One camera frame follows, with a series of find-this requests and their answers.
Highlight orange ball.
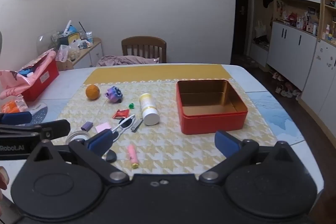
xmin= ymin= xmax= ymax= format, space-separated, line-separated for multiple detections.
xmin=85 ymin=84 xmax=101 ymax=101

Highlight wooden side cabinet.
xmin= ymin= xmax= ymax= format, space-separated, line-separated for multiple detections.
xmin=56 ymin=37 xmax=102 ymax=71

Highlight person's left hand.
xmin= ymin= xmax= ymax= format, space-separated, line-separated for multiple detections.
xmin=0 ymin=166 xmax=10 ymax=191

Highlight clear tape roll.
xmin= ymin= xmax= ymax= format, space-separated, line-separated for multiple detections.
xmin=65 ymin=131 xmax=91 ymax=144

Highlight wooden chair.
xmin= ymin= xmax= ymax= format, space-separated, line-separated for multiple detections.
xmin=121 ymin=36 xmax=167 ymax=64

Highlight clear plastic bag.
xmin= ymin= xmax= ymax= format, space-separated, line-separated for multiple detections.
xmin=56 ymin=44 xmax=80 ymax=62

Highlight shelf knickknacks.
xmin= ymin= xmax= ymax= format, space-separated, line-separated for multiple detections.
xmin=274 ymin=0 xmax=320 ymax=36

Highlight pink ribbed pad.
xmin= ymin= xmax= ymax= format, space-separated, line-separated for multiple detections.
xmin=95 ymin=122 xmax=112 ymax=134

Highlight black round disc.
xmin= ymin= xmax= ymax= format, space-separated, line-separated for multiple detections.
xmin=102 ymin=150 xmax=117 ymax=164

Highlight pink lip balm tube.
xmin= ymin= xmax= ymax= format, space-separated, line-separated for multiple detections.
xmin=127 ymin=144 xmax=139 ymax=169

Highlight yellow houndstooth table cloth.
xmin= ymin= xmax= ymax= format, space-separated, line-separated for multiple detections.
xmin=54 ymin=64 xmax=279 ymax=176

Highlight white cabinet with stickers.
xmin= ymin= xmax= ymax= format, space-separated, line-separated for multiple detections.
xmin=300 ymin=40 xmax=336 ymax=120

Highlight pink plastic bag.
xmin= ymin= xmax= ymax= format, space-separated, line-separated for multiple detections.
xmin=0 ymin=49 xmax=57 ymax=100

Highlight mauve cloth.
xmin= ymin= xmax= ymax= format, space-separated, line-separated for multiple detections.
xmin=96 ymin=55 xmax=160 ymax=67

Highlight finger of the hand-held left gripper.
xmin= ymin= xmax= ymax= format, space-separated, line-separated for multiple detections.
xmin=0 ymin=112 xmax=33 ymax=125
xmin=0 ymin=119 xmax=71 ymax=140

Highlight yellow and blue case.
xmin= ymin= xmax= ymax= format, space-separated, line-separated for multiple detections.
xmin=59 ymin=26 xmax=81 ymax=45

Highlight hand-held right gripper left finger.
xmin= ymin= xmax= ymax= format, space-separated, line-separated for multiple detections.
xmin=26 ymin=129 xmax=130 ymax=184

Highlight row of shoes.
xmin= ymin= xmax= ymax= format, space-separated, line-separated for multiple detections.
xmin=271 ymin=70 xmax=302 ymax=101

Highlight red tin box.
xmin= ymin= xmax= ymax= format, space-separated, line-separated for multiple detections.
xmin=176 ymin=79 xmax=248 ymax=135

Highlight dark door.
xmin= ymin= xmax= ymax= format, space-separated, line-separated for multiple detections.
xmin=232 ymin=0 xmax=249 ymax=62

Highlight red storage box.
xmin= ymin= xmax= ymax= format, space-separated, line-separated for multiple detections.
xmin=20 ymin=58 xmax=60 ymax=102

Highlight white base cabinet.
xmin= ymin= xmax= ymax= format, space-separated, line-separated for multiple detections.
xmin=266 ymin=20 xmax=320 ymax=88

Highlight white tote bag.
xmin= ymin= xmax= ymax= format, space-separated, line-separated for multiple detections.
xmin=254 ymin=20 xmax=267 ymax=38

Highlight orange packet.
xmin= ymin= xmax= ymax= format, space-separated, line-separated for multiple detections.
xmin=1 ymin=97 xmax=29 ymax=114

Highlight white sunglasses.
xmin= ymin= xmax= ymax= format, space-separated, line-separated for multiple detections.
xmin=110 ymin=115 xmax=136 ymax=143

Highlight purple toy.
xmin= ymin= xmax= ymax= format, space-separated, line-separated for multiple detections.
xmin=104 ymin=86 xmax=124 ymax=104

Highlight white cylindrical bottle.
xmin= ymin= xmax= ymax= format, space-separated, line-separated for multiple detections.
xmin=139 ymin=93 xmax=160 ymax=126

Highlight clear glass dome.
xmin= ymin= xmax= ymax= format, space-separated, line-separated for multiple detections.
xmin=36 ymin=29 xmax=60 ymax=56

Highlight red snack packet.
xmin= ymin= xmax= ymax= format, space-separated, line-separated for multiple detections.
xmin=112 ymin=109 xmax=131 ymax=119

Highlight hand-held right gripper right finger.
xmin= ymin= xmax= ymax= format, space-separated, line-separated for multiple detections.
xmin=199 ymin=131 xmax=301 ymax=185

